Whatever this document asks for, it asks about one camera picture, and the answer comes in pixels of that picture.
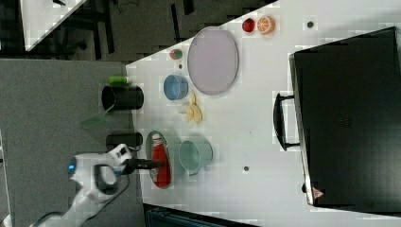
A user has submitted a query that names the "dark blue crate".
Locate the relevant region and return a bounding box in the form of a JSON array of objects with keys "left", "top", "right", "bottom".
[{"left": 145, "top": 206, "right": 235, "bottom": 227}]

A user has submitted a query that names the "peeled toy banana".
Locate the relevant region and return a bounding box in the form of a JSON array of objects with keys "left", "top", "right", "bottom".
[{"left": 178, "top": 91, "right": 202, "bottom": 124}]

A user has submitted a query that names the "toy orange half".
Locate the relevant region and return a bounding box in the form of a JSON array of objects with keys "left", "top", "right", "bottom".
[{"left": 257, "top": 16, "right": 276, "bottom": 35}]

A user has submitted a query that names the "teal green mug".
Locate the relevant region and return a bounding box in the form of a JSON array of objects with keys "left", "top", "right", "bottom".
[{"left": 179, "top": 138, "right": 213, "bottom": 176}]

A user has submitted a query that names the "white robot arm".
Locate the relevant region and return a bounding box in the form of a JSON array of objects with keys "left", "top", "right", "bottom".
[{"left": 29, "top": 144, "right": 167, "bottom": 227}]

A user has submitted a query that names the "red green toy strawberry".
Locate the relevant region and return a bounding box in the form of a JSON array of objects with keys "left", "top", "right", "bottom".
[{"left": 169, "top": 49, "right": 183, "bottom": 60}]

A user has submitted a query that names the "black toaster oven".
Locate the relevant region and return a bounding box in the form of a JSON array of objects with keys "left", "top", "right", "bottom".
[{"left": 288, "top": 26, "right": 401, "bottom": 217}]

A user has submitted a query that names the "red ketchup bottle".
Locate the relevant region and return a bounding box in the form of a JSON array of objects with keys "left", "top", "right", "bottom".
[{"left": 150, "top": 133, "right": 171, "bottom": 188}]

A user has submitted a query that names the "blue bowl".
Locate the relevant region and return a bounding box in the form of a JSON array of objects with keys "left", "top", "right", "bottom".
[{"left": 164, "top": 75, "right": 188, "bottom": 100}]

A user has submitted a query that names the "green oval strainer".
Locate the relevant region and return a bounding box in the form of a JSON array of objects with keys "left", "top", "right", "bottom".
[{"left": 145, "top": 131, "right": 183, "bottom": 189}]

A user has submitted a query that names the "white side table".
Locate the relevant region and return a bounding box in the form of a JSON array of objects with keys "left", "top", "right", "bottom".
[{"left": 19, "top": 0, "right": 87, "bottom": 51}]

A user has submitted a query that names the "large grey round plate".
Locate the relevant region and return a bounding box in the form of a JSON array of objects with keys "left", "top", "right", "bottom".
[{"left": 187, "top": 26, "right": 239, "bottom": 96}]

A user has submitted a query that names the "small black cylinder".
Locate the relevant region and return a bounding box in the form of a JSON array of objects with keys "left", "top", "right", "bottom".
[{"left": 106, "top": 132, "right": 143, "bottom": 150}]

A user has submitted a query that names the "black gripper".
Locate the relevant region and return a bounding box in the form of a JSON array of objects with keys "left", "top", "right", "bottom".
[{"left": 122, "top": 158, "right": 166, "bottom": 175}]

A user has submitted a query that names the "green marker pen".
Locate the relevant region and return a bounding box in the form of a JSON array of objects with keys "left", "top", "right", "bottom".
[{"left": 108, "top": 76, "right": 132, "bottom": 84}]

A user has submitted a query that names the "large black cylinder cup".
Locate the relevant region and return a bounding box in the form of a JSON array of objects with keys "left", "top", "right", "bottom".
[{"left": 101, "top": 86, "right": 144, "bottom": 112}]

